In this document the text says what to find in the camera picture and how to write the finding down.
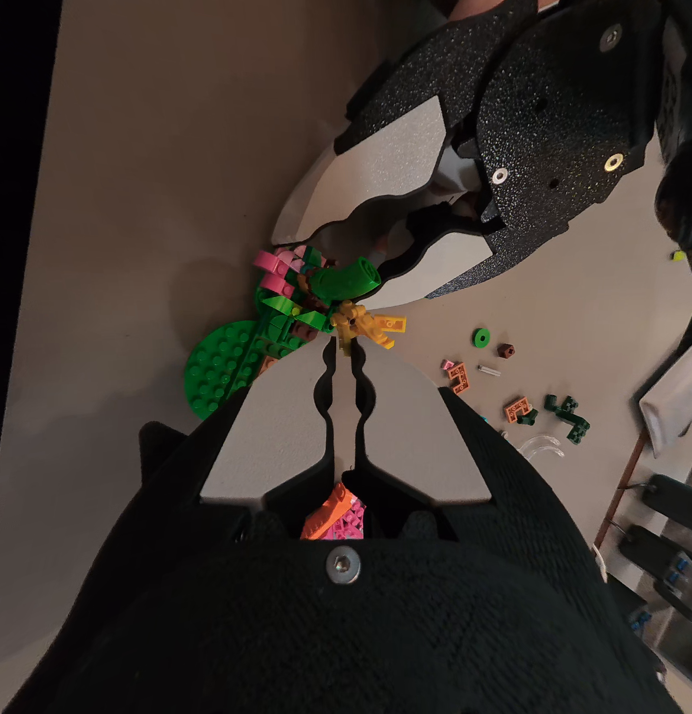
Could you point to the small dark green brick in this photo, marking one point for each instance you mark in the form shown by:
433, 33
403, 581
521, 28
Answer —
529, 418

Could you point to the green brick plant model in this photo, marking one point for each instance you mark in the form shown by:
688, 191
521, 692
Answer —
223, 362

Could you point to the dark green brick piece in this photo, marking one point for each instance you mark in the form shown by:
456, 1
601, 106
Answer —
574, 427

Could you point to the orange curved brick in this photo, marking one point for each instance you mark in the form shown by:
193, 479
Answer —
323, 519

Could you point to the yellow brick flower assembly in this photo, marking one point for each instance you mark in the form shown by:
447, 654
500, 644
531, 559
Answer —
346, 321

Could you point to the green round brick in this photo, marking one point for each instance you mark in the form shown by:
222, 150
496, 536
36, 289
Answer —
475, 338

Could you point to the grey desk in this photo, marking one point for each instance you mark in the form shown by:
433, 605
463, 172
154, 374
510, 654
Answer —
156, 167

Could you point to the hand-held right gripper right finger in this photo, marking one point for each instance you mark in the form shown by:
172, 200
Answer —
424, 446

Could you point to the tan frame brick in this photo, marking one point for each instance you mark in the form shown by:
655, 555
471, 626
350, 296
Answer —
513, 410

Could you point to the black charger box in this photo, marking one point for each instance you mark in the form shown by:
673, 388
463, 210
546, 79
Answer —
652, 549
675, 499

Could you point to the grey axle pin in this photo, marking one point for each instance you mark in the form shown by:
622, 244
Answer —
488, 370

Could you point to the dark brown brick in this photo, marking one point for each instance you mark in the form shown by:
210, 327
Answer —
506, 350

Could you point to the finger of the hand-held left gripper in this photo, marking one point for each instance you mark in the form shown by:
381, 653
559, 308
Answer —
446, 268
379, 162

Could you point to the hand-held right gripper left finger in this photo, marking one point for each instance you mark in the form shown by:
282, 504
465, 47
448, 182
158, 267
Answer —
268, 446

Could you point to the clear curved brick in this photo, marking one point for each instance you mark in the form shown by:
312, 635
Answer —
538, 443

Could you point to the tan angled brick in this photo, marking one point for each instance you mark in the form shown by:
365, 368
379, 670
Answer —
463, 385

